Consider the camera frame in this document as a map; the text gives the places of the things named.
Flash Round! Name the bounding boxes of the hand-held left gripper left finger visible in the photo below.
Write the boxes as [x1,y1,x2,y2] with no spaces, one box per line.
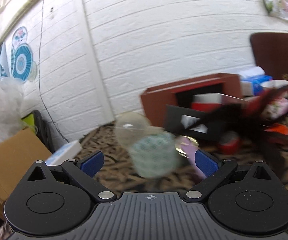
[27,150,117,203]

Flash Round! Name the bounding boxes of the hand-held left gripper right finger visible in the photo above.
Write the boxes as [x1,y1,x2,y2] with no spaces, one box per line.
[184,150,272,203]

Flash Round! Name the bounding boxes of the green patterned clear jar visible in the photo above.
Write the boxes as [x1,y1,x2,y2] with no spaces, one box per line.
[114,112,182,179]

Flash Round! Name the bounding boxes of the red-brown storage box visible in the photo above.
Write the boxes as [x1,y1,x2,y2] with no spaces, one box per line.
[140,73,249,135]

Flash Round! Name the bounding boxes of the pink hand mirror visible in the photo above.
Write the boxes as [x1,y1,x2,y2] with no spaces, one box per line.
[174,135,206,179]

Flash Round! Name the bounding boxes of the white blue flat box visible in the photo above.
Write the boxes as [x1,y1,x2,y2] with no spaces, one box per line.
[45,140,82,167]

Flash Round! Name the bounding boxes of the brown patterned cloth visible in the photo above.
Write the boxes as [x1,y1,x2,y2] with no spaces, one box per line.
[73,74,288,240]

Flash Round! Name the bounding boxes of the black box white label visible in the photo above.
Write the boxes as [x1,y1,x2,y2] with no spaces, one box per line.
[164,104,224,140]

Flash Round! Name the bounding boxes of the dark blurred object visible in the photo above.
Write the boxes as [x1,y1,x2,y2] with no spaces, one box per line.
[201,84,288,140]

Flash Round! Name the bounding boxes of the black crate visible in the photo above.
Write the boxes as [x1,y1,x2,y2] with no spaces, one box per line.
[33,109,56,153]

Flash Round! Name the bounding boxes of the white red box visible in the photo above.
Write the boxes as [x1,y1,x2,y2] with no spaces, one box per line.
[191,93,247,112]

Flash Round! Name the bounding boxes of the green item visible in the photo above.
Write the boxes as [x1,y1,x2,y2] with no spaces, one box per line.
[21,114,38,133]

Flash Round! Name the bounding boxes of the orange object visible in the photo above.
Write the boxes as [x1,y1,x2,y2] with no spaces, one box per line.
[264,124,288,137]

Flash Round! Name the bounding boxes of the cardboard box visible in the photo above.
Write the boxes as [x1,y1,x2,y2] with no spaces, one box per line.
[0,126,53,220]

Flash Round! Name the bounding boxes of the pink floral pouch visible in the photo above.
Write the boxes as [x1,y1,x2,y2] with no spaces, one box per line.
[261,96,288,119]

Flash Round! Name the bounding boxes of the blue white packet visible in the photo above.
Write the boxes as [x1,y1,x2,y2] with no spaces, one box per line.
[240,75,273,97]

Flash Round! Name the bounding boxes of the white cup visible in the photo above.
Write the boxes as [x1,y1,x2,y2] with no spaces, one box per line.
[261,79,288,90]

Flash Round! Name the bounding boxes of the white plastic bag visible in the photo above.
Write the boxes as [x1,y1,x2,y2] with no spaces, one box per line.
[0,77,26,150]

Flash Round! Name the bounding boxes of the blue paper fan decoration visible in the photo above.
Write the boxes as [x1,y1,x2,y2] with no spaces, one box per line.
[10,44,34,82]
[0,42,11,79]

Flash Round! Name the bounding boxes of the dark brown chair back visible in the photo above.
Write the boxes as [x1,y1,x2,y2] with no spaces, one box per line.
[249,32,288,80]

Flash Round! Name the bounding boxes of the black wall cable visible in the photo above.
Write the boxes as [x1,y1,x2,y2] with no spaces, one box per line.
[38,0,69,143]

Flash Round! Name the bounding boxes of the round floral wall decoration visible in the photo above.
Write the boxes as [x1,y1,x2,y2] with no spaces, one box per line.
[11,27,28,47]

